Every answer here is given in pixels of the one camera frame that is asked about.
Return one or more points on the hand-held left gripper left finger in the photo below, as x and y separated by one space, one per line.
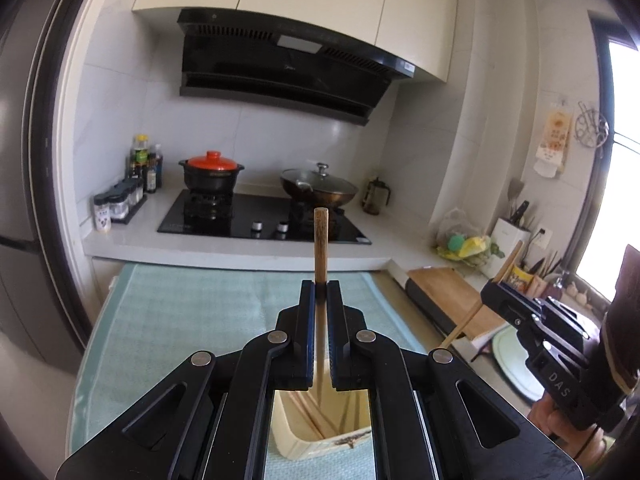
305 340

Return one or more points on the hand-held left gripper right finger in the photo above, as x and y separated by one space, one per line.
341 340

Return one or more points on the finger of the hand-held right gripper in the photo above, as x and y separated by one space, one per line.
505 305
555 317

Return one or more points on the single wooden chopstick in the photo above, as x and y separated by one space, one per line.
510 260
320 250

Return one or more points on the row of bamboo chopsticks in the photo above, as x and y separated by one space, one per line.
320 417

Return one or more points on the cream ribbed utensil holder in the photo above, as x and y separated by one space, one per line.
295 435

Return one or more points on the person's right hand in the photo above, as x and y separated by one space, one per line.
555 420

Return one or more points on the yellow packet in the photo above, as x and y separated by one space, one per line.
521 277

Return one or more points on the white drain tray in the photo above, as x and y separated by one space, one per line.
512 360

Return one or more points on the wooden cutting board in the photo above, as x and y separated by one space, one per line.
445 295

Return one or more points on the white knife block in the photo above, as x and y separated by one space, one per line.
510 240

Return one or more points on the plastic bag with sponges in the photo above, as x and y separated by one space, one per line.
465 245

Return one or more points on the light blue woven mat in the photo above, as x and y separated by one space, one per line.
200 310

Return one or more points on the black gas stove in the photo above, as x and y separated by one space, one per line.
250 225

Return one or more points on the glass french press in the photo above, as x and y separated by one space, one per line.
375 197

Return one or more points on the dark wok with glass lid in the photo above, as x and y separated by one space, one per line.
320 187

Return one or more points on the window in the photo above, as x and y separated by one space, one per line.
615 160

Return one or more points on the white kitchen counter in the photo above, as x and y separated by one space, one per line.
150 245

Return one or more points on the black pot with orange lid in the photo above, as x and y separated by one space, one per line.
210 172

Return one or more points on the rack of spice jars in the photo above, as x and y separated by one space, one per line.
117 205

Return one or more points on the black range hood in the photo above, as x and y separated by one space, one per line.
280 65

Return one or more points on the grey refrigerator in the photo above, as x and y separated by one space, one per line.
30 160

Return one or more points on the white wall outlet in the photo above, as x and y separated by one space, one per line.
542 238

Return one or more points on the hanging wall calendar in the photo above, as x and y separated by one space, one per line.
554 140

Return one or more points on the cream wall cabinets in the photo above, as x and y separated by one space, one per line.
310 0

